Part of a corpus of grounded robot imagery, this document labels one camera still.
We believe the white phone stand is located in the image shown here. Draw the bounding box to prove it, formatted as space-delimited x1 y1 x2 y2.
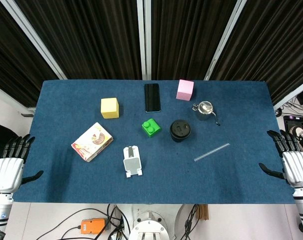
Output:
122 145 144 179

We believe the black cable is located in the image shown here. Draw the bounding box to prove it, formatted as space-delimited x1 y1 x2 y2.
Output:
36 204 125 240

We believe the black smartphone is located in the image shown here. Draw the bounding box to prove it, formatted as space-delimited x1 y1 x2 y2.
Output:
144 83 162 114

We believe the yellow foam cube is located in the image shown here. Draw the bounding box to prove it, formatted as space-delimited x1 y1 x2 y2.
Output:
100 97 120 120

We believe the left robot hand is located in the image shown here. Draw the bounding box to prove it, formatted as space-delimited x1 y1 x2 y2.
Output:
0 134 45 193

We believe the black curtain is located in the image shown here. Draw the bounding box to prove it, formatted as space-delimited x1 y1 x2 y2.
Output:
0 0 303 108

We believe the white window frame post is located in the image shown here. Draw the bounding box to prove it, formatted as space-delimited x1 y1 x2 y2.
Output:
137 0 153 81
203 0 249 81
0 0 68 81

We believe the blue table cloth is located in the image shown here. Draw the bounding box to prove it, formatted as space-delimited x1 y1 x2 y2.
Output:
13 79 296 205

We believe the small steel teapot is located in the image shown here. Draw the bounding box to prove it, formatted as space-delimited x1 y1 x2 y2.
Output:
191 100 221 126

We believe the black cup with lid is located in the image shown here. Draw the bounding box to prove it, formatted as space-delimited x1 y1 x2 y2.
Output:
169 119 192 144

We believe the wooden piece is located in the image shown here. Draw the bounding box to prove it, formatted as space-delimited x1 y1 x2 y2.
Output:
197 204 210 221

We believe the pink foam cube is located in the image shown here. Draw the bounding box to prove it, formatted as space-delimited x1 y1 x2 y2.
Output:
175 79 195 102

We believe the sneaker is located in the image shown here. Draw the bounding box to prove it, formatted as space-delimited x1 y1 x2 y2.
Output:
290 125 303 141

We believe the orange power box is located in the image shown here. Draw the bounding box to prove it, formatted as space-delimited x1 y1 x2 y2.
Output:
80 217 108 235

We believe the clear plastic straw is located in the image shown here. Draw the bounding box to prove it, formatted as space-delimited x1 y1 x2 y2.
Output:
193 142 231 163

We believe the green toy brick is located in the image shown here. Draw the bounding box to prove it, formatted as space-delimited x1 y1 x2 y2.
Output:
141 118 163 139

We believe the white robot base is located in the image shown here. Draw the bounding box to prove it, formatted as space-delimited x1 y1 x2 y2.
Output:
116 204 185 240

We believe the colourful printed snack box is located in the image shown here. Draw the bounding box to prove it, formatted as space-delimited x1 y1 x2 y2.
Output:
70 121 115 163

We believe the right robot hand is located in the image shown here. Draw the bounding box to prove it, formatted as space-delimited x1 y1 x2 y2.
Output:
258 129 303 191

